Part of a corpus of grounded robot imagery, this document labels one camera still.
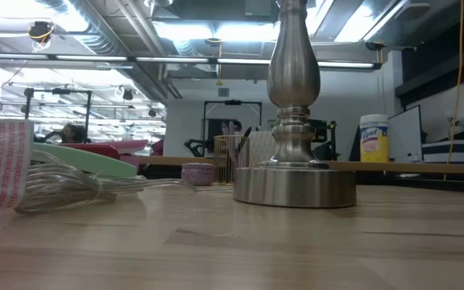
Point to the brushed silver lamp base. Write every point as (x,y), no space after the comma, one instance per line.
(294,80)

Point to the red-printed white warning tag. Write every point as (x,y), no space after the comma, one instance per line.
(2,161)

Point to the person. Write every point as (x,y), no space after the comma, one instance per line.
(237,125)
(73,133)

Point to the white textured pen cup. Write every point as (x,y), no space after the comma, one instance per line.
(262,149)

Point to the large pink patterned round tin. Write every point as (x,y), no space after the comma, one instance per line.
(197,175)

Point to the black background equipment stand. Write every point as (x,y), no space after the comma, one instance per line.
(328,141)

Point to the pink stapler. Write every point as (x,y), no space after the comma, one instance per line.
(131,146)

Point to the LED light strip bar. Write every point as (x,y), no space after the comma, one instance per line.
(175,59)

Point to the mint green stapler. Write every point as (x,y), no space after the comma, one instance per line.
(95,163)

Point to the yellow Lysol wipes canister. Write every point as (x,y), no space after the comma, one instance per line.
(373,141)

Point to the orange wooden desk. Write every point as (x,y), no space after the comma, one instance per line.
(397,166)

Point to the white board panel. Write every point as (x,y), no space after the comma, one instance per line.
(405,137)

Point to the black ceiling fixture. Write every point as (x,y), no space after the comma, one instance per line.
(40,30)

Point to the navy white striped box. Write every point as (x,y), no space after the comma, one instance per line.
(457,151)

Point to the black background rig frame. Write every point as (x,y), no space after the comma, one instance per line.
(232,102)
(60,91)

